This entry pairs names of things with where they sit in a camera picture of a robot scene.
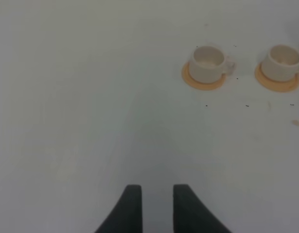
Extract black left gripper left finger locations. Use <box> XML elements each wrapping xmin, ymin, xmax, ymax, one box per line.
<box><xmin>95</xmin><ymin>185</ymin><xmax>142</xmax><ymax>233</ymax></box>

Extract white teacup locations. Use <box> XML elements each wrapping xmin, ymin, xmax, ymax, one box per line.
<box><xmin>188</xmin><ymin>45</ymin><xmax>236</xmax><ymax>84</ymax></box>
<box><xmin>261</xmin><ymin>45</ymin><xmax>299</xmax><ymax>82</ymax></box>

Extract left orange saucer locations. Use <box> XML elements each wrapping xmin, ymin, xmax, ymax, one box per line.
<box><xmin>181</xmin><ymin>62</ymin><xmax>227</xmax><ymax>91</ymax></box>

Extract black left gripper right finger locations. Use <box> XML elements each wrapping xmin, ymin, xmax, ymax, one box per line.
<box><xmin>173</xmin><ymin>184</ymin><xmax>231</xmax><ymax>233</ymax></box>

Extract right orange saucer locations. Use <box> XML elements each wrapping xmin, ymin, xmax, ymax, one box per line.
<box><xmin>255</xmin><ymin>63</ymin><xmax>299</xmax><ymax>93</ymax></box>

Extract right white teacup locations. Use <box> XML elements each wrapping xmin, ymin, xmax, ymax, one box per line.
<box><xmin>261</xmin><ymin>45</ymin><xmax>299</xmax><ymax>82</ymax></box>

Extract left white teacup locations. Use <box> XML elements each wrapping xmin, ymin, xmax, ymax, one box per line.
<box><xmin>188</xmin><ymin>45</ymin><xmax>236</xmax><ymax>84</ymax></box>

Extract orange saucer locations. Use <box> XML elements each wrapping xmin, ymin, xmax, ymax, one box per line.
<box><xmin>181</xmin><ymin>62</ymin><xmax>227</xmax><ymax>91</ymax></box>
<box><xmin>255</xmin><ymin>63</ymin><xmax>299</xmax><ymax>93</ymax></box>

